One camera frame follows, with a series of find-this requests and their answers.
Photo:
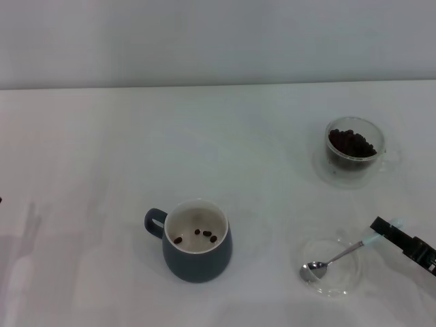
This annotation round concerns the dark grey mug white inside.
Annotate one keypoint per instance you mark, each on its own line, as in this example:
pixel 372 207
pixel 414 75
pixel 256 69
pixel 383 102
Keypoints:
pixel 197 265

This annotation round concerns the heap of coffee beans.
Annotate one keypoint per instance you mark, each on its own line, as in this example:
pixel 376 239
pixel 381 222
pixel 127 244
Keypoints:
pixel 351 144

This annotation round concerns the clear glass saucer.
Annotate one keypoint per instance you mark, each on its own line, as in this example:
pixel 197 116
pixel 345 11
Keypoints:
pixel 340 181
pixel 340 284

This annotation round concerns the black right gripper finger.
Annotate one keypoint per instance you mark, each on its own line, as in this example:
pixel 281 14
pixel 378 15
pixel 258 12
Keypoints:
pixel 408 243

